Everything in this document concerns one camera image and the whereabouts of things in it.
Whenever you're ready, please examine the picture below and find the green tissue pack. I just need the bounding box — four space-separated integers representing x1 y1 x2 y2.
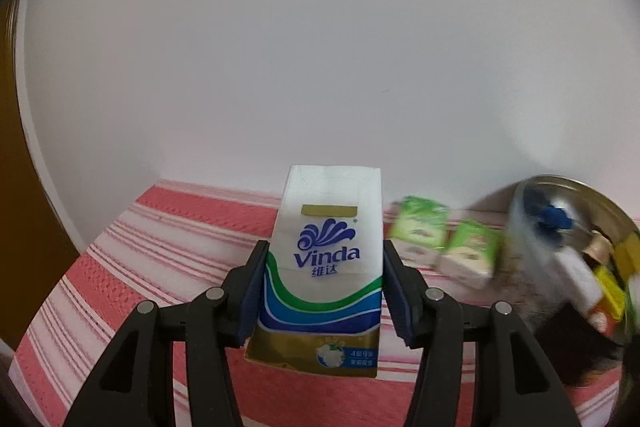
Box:
390 196 449 265
439 219 501 290

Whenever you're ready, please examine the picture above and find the white and blue tissue pack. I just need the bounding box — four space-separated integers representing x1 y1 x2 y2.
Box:
244 164 383 379

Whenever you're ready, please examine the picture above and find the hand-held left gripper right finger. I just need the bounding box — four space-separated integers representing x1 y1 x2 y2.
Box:
382 239 581 427

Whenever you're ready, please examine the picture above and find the round metal basin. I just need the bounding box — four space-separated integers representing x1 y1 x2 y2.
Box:
500 174 640 358

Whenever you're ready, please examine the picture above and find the red striped cloth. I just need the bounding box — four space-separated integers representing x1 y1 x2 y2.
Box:
10 179 640 427

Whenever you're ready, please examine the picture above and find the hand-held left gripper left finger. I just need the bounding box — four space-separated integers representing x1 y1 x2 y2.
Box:
62 239 271 427

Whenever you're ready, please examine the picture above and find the blue cloth tie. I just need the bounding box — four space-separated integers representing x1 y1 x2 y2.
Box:
535 202 573 233

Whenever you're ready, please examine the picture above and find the yellow packet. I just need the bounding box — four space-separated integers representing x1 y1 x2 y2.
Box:
592 267 627 323

